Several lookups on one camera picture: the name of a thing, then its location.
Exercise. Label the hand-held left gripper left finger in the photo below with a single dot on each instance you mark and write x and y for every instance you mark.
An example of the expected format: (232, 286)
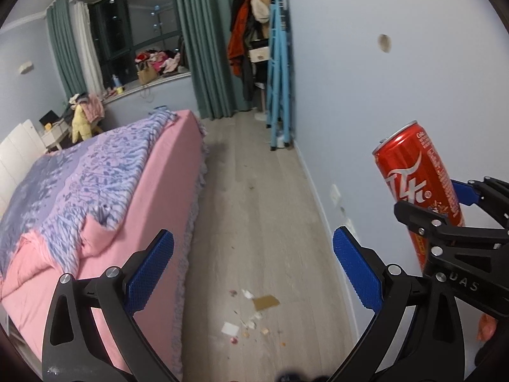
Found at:
(151, 270)

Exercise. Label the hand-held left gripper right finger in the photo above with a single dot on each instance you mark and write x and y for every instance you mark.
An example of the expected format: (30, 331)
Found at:
(354, 270)

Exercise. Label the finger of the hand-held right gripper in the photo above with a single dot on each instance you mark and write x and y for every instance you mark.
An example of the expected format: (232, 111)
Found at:
(463, 193)
(433, 223)

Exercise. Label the red soda can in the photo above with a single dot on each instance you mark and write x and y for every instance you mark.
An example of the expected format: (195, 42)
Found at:
(413, 175)

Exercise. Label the person's right hand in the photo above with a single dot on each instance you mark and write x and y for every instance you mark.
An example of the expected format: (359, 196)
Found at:
(487, 326)

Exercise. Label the pink bed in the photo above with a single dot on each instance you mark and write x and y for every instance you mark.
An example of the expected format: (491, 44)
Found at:
(167, 191)

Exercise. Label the brown cardboard piece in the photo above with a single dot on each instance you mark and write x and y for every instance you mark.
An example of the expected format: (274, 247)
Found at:
(265, 303)

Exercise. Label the white paper sheet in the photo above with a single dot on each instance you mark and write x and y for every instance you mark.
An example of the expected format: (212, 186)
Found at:
(230, 328)

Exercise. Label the purple floral blanket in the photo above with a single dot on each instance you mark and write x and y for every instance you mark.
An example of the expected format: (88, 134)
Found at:
(79, 191)

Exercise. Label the twisted white tissue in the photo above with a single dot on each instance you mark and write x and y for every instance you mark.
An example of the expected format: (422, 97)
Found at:
(254, 317)

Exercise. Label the yellow jacket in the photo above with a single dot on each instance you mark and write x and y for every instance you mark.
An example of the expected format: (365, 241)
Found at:
(81, 125)

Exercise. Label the white bedside table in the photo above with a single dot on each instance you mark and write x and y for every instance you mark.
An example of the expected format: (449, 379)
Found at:
(55, 133)

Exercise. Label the pink garment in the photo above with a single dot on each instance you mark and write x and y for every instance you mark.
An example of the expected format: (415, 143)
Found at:
(94, 107)

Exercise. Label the white headboard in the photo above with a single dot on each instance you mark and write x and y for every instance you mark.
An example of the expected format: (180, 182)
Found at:
(16, 155)

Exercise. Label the black rectangular object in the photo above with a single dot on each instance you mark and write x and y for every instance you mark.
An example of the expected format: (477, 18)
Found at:
(49, 117)

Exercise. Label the white windowsill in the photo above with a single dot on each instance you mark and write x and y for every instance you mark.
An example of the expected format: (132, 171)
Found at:
(159, 85)

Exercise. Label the blue bottle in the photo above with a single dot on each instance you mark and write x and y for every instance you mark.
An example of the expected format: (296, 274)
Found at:
(116, 82)

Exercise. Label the tan bag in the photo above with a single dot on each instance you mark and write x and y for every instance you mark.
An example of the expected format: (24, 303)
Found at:
(147, 75)

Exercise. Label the pile of clothes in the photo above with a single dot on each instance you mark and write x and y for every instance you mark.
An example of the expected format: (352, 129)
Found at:
(163, 61)

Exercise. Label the blue folding rack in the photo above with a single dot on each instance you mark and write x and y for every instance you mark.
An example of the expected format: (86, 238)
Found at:
(278, 67)

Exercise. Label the white sheer curtain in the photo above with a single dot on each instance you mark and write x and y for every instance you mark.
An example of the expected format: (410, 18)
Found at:
(85, 47)

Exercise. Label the white handbag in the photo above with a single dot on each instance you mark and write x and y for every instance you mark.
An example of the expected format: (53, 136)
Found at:
(259, 52)

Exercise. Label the narrow green curtain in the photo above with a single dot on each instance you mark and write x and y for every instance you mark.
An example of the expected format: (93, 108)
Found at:
(65, 47)

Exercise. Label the orange jacket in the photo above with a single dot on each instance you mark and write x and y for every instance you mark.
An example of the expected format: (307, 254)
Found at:
(237, 43)

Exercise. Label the dark window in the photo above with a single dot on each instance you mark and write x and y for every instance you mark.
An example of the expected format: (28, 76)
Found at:
(151, 16)

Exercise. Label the beige hat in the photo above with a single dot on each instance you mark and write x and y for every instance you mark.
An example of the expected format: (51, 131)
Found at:
(260, 8)

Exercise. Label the beige wall box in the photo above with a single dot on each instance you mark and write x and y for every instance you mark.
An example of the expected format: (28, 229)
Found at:
(25, 67)

